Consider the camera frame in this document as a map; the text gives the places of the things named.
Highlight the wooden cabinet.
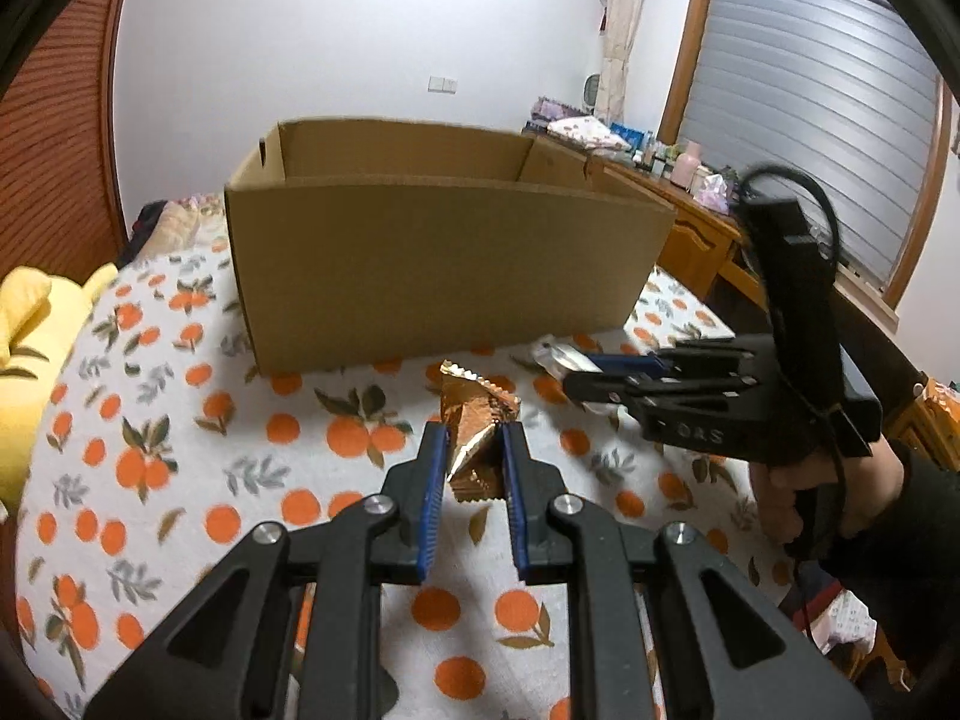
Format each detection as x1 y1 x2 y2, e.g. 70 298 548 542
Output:
525 131 770 312

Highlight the orange fruit print blanket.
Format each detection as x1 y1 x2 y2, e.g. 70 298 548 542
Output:
15 244 811 720

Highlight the pink bottle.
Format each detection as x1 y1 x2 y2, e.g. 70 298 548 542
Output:
670 141 702 188

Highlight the silver snack packet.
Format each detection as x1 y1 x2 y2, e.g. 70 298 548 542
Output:
529 341 601 383

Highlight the folded floral cloth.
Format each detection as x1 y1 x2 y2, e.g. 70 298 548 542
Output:
547 116 631 151

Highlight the brown cardboard box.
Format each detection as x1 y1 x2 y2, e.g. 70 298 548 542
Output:
223 118 678 376

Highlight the person's right forearm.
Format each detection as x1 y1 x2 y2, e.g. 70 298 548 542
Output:
817 442 960 620

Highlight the yellow plush toy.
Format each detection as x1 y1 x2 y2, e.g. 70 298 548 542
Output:
0 264 119 518

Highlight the brown wafer packet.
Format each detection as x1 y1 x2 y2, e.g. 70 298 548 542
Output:
437 360 522 503

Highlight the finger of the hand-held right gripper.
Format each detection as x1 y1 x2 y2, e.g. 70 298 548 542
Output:
561 367 762 415
583 339 757 380

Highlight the floral patchwork quilt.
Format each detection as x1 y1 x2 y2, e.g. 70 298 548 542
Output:
131 195 230 263

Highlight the grey window blind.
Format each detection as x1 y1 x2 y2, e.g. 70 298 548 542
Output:
675 0 942 286

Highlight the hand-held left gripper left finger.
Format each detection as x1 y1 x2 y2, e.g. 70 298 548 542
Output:
82 420 451 720

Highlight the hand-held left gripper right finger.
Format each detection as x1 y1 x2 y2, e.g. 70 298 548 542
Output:
499 420 875 720

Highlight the wooden louvered door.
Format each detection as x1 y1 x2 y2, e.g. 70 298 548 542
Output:
0 0 140 278

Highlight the person's right hand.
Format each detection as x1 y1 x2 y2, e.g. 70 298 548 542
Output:
750 435 905 560

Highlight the white printed cloth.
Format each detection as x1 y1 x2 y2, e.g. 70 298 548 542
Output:
810 591 880 653

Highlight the beige curtain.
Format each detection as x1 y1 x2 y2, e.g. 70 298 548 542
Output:
600 0 653 128

